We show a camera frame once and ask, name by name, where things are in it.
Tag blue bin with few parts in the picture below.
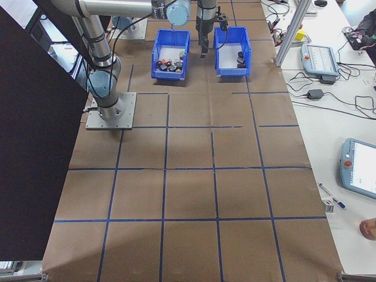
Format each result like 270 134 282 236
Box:
213 26 253 78

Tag blue bin with many buttons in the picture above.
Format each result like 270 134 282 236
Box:
151 28 191 82

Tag small objects in bin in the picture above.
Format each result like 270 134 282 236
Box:
158 45 187 72

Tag light blue teach pendant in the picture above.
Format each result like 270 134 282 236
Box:
299 43 341 78
337 137 376 201

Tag person in dark clothing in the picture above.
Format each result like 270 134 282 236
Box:
356 8 376 46

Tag white blue marker pen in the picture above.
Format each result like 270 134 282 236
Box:
318 182 347 210

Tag brown round roll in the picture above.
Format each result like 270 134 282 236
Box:
359 217 376 242

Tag aluminium profile bar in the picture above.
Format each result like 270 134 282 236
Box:
336 271 376 282
0 272 49 282

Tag white square base plate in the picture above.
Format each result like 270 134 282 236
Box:
85 92 137 131
116 18 147 41

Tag aluminium profile post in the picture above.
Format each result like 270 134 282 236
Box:
274 0 313 68

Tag looped black adapter cable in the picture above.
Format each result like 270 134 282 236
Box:
286 72 314 98

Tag long black power cable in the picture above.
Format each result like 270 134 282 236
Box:
289 99 376 120

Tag circuit board with wires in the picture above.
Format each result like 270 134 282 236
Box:
343 26 371 51

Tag black frame cover panel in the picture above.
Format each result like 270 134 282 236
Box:
0 5 89 261

